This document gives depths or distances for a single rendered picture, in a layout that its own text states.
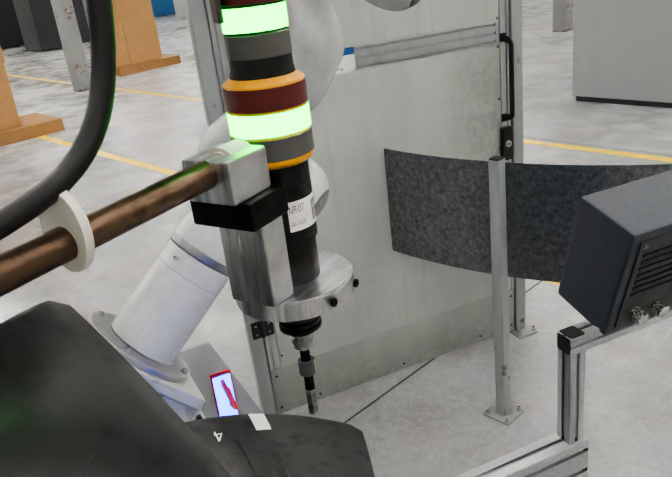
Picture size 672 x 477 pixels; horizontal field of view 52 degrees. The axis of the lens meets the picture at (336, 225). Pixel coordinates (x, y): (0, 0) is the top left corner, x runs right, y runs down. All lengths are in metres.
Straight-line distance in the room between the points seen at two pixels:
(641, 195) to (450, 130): 1.57
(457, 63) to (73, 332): 2.22
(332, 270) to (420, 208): 2.05
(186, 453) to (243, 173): 0.20
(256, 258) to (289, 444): 0.38
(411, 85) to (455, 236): 0.55
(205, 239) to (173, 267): 0.07
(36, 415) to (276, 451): 0.32
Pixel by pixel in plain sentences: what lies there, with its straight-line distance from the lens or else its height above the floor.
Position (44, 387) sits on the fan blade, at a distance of 0.44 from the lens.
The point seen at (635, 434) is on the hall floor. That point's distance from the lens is 2.63.
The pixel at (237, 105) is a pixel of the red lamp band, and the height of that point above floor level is 1.56.
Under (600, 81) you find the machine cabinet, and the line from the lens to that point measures 6.97.
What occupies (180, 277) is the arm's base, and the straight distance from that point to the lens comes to 1.12.
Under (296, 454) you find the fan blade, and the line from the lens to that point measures 0.70.
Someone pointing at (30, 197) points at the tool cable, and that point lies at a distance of 0.27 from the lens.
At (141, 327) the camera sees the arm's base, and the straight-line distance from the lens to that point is 1.14.
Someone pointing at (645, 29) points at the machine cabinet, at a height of 0.68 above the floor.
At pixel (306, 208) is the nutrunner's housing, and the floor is 1.50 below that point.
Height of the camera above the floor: 1.63
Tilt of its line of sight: 22 degrees down
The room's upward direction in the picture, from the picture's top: 7 degrees counter-clockwise
